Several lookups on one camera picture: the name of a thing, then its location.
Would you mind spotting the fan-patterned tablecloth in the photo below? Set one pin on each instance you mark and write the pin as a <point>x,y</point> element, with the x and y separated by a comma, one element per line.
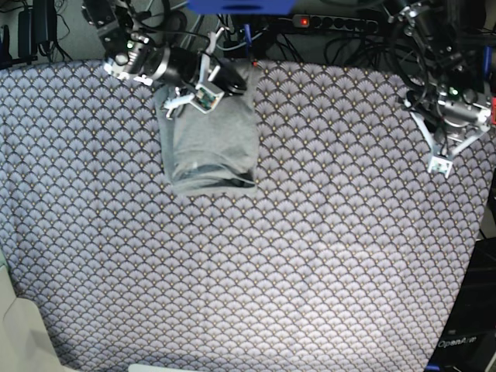
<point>349,257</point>

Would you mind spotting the grey T-shirt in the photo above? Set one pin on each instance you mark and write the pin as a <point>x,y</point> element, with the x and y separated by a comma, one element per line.
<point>209,154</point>

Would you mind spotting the black OpenArm box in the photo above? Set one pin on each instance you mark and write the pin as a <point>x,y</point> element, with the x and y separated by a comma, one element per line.
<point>468,340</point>

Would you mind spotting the black power strip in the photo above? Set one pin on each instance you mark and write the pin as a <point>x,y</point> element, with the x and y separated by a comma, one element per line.
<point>321,22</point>

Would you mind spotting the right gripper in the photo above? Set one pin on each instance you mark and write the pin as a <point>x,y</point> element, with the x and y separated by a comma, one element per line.
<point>148,64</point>

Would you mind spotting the white plastic bin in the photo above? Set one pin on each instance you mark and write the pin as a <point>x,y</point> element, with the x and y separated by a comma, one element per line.
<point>25,343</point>

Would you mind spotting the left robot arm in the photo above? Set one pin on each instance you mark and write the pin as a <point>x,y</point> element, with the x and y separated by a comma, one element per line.
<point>442,61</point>

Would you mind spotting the red clamp at right edge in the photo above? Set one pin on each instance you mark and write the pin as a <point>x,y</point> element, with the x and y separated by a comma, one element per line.
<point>493,112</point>

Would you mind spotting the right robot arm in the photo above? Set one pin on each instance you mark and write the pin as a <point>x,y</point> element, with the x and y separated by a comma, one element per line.
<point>117,23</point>

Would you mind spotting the blue post at right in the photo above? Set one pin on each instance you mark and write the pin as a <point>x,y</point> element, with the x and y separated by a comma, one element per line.
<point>487,71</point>

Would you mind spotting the blue camera mount bracket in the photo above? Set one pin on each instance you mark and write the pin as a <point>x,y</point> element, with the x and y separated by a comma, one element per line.
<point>241,7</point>

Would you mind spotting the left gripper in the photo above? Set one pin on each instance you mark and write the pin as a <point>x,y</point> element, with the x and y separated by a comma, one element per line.
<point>461,112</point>

